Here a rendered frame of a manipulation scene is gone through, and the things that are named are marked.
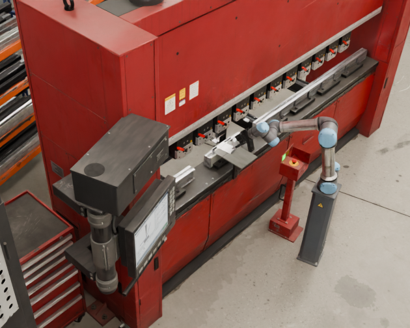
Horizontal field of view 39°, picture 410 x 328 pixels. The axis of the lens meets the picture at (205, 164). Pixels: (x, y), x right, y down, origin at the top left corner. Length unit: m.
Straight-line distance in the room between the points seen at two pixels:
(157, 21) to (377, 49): 3.09
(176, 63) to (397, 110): 3.85
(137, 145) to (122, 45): 0.47
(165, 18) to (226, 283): 2.29
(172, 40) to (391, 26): 2.82
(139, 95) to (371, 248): 2.83
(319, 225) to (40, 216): 2.07
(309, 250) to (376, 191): 1.18
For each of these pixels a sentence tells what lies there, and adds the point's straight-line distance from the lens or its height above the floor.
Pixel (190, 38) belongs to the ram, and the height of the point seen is 2.03.
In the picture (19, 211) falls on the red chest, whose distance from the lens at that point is 3.87.
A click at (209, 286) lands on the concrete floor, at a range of 4.59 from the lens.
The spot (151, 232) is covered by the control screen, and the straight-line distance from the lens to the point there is 3.01.
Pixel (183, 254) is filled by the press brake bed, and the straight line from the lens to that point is 4.34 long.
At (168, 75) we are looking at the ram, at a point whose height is 1.86.
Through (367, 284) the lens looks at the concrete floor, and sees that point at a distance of 4.84.
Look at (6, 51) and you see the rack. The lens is 4.70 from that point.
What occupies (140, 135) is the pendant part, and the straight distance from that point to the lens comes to 2.78.
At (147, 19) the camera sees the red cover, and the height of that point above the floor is 2.28.
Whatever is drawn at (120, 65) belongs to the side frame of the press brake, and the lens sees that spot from 2.73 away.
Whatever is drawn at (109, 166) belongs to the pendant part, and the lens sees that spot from 2.61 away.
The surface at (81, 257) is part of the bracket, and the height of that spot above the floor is 1.21.
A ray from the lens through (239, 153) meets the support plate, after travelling 4.17.
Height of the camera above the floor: 3.66
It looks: 41 degrees down
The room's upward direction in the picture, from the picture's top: 3 degrees clockwise
